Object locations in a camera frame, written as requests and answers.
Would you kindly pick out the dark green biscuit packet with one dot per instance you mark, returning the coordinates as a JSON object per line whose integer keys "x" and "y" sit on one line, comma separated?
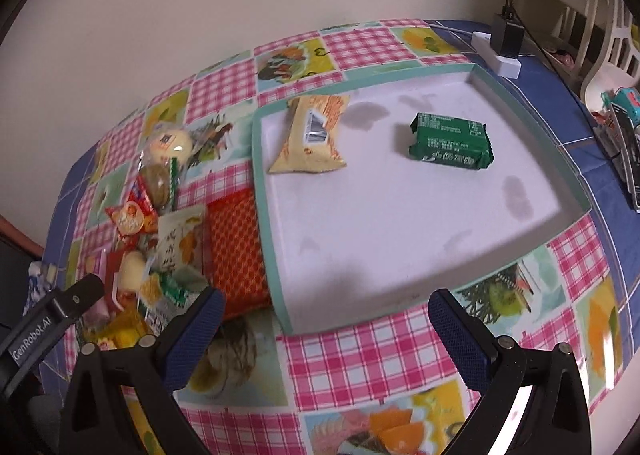
{"x": 451, "y": 142}

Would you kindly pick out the yellow pudding cup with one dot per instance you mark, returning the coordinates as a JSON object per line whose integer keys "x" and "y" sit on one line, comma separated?
{"x": 130, "y": 274}

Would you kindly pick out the green white corn snack packet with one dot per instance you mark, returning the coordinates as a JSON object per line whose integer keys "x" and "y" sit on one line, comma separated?
{"x": 163, "y": 296}

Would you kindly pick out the white power strip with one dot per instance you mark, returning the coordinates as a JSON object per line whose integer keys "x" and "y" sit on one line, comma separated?
{"x": 505, "y": 67}

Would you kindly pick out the black power adapter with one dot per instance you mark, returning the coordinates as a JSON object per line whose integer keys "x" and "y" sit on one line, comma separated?
{"x": 507, "y": 35}

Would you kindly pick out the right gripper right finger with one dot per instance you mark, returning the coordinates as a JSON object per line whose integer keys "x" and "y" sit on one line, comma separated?
{"x": 531, "y": 401}

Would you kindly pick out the teal toy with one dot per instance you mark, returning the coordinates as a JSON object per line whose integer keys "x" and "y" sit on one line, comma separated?
{"x": 626, "y": 98}

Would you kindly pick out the red cartoon snack packet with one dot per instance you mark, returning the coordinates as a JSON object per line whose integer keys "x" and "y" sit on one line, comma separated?
{"x": 136, "y": 215}

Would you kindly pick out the white shelf rack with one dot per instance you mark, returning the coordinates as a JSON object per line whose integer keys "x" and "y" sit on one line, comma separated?
{"x": 592, "y": 46}

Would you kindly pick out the green edged clear cake packet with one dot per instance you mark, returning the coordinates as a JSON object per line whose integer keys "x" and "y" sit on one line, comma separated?
{"x": 160, "y": 178}

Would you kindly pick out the clear steamed cake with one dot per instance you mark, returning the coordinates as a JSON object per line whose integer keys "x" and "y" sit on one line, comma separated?
{"x": 164, "y": 146}

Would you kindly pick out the yellow soft bread packet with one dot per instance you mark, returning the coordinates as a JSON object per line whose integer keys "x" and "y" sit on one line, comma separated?
{"x": 124, "y": 331}

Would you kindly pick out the orange red wafer packet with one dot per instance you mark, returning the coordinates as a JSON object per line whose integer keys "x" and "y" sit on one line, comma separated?
{"x": 239, "y": 271}

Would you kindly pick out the beige orange pastry packet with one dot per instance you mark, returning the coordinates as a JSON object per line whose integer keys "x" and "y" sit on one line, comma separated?
{"x": 310, "y": 146}

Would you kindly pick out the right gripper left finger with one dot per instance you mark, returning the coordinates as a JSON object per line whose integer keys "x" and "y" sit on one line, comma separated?
{"x": 95, "y": 416}

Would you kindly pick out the pink swiss roll packet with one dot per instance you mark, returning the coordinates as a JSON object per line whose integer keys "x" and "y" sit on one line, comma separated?
{"x": 98, "y": 314}

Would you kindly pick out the blue plaid cloth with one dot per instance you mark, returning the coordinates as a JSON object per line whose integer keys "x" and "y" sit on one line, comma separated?
{"x": 575, "y": 99}

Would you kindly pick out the teal rimmed white tray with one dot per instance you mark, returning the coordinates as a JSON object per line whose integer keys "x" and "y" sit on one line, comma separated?
{"x": 379, "y": 235}

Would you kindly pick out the blue white crumpled wrapper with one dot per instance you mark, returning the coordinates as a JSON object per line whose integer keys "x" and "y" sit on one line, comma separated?
{"x": 41, "y": 279}

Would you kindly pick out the dark red box packet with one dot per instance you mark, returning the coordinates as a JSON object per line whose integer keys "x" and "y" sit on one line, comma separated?
{"x": 113, "y": 261}

